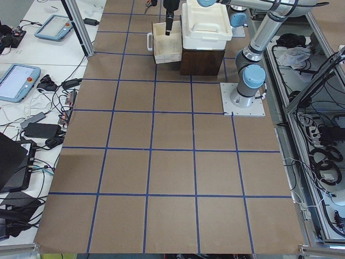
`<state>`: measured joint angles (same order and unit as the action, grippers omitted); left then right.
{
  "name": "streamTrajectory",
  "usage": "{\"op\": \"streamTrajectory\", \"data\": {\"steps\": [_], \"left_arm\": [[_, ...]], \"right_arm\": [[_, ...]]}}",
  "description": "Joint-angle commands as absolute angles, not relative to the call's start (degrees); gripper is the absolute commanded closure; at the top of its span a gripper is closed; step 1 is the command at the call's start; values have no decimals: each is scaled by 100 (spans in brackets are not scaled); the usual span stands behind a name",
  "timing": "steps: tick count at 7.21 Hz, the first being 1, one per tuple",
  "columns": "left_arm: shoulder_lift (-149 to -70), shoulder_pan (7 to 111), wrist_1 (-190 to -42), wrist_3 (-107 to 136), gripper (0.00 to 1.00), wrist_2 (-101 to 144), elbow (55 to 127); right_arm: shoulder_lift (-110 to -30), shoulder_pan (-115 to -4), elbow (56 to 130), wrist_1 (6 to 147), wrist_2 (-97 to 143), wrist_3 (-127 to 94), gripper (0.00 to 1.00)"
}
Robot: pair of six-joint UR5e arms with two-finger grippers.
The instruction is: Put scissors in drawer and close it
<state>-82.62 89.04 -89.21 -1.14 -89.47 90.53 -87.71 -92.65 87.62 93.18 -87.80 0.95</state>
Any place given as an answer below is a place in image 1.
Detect white crumpled cloth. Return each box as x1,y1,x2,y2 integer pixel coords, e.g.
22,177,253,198
277,47,311,69

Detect dark brown wooden cabinet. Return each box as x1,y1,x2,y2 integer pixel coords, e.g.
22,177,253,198
180,49,225,76

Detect blue teach pendant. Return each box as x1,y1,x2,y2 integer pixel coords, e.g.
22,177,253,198
1,63,41,103
34,15,73,42

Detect black power brick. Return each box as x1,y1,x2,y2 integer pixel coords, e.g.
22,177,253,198
24,123,61,139

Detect aluminium frame post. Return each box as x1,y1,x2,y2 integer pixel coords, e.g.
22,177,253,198
61,0,94,58

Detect cream plastic tray with handles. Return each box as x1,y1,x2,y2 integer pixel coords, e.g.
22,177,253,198
181,1,232,50

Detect lower blue teach pendant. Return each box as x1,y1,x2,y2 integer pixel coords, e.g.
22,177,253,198
1,63,41,103

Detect light wooden drawer white handle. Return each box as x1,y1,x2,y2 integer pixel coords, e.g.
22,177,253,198
147,21,182,64

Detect small black power adapter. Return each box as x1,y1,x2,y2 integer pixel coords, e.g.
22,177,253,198
84,18,99,26

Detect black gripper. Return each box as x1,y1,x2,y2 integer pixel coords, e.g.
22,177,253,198
163,0,180,36

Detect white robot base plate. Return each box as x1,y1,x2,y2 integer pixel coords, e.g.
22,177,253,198
220,83,266,117

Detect grey scissors with orange pivot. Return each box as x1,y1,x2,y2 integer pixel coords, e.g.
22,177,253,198
144,0,157,14

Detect upper blue teach pendant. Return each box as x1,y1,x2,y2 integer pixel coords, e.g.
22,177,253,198
34,15,73,42

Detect black laptop computer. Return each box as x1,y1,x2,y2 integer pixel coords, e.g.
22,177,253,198
1,133,37,193

